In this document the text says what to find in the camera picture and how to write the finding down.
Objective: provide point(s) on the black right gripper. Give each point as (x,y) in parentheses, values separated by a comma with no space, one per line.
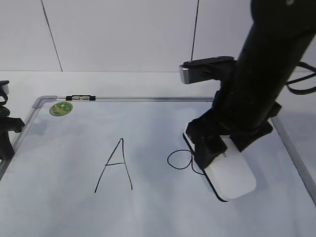
(241,115)

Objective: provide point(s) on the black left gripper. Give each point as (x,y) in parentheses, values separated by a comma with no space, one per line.
(8,124)

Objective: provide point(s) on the white board eraser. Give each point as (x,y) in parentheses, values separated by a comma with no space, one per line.
(229,175)

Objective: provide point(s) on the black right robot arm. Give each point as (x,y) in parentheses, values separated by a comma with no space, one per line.
(281,32)

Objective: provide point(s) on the round green magnet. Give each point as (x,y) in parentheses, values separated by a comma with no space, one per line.
(61,109)

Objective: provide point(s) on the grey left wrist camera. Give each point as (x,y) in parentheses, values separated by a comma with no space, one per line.
(4,86)

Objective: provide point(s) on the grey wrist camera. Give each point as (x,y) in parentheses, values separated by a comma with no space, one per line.
(4,86)
(215,68)

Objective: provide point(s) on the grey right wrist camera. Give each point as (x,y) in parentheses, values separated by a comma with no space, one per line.
(215,68)

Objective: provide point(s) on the white board with aluminium frame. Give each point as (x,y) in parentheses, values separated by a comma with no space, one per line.
(119,167)

